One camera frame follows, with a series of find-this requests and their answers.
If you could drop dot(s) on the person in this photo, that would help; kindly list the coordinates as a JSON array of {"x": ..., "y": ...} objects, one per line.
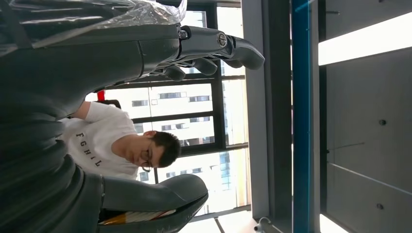
[{"x": 96, "y": 141}]

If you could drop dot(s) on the ceiling sprinkler head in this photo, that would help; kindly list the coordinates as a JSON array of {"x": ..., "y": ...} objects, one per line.
[
  {"x": 379, "y": 206},
  {"x": 382, "y": 122}
]

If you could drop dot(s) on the small white fixture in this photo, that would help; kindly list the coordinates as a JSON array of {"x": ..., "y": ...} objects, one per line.
[{"x": 259, "y": 227}]

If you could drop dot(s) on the blue vertical post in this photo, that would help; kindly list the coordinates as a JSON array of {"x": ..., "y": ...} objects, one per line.
[{"x": 301, "y": 128}]

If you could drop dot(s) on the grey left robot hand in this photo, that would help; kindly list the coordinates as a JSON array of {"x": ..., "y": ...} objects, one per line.
[{"x": 80, "y": 64}]

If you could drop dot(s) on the clear plastic wrap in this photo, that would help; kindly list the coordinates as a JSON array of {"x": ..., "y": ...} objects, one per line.
[{"x": 145, "y": 13}]

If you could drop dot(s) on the black window frame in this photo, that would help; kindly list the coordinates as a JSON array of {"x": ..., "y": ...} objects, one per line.
[{"x": 217, "y": 106}]

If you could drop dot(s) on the ceiling light strip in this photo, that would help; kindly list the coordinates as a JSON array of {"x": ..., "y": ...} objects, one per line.
[
  {"x": 331, "y": 225},
  {"x": 363, "y": 40}
]

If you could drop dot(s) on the red bar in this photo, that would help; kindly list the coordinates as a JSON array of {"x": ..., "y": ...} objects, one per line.
[{"x": 100, "y": 96}]

